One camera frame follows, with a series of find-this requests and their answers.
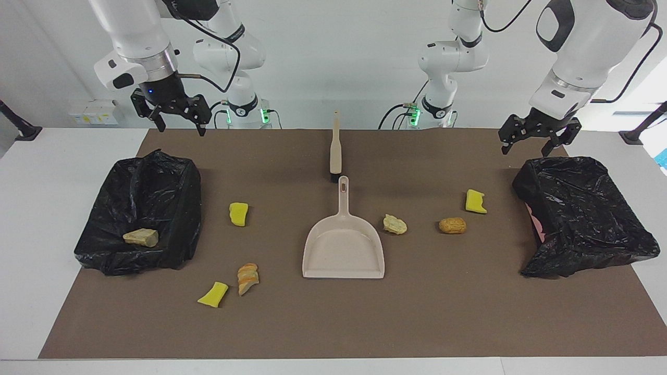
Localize white wall socket box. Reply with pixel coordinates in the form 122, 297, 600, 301
69, 99, 119, 126

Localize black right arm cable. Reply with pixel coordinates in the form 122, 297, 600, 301
166, 0, 241, 94

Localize sliced orange bread toy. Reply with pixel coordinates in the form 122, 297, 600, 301
238, 263, 260, 296

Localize beige hand brush black bristles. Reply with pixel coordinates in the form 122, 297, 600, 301
328, 110, 344, 183

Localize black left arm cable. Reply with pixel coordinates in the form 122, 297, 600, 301
479, 0, 658, 104

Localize black base cable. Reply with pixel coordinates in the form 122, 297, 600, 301
202, 101, 230, 129
379, 81, 429, 130

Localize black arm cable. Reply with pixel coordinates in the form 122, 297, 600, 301
166, 0, 241, 94
479, 0, 658, 104

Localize pale bread piece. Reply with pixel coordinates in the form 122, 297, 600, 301
383, 214, 408, 235

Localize brown table mat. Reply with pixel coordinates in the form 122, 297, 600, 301
39, 129, 667, 359

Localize pale tan bread chunk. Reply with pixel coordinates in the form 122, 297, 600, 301
123, 229, 159, 248

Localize beige plastic dustpan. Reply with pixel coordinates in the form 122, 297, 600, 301
303, 176, 386, 279

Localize black clamp stand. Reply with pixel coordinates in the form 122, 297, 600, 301
0, 99, 43, 142
619, 101, 667, 145

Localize black bag lined pink bin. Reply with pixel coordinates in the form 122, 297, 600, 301
512, 156, 661, 278

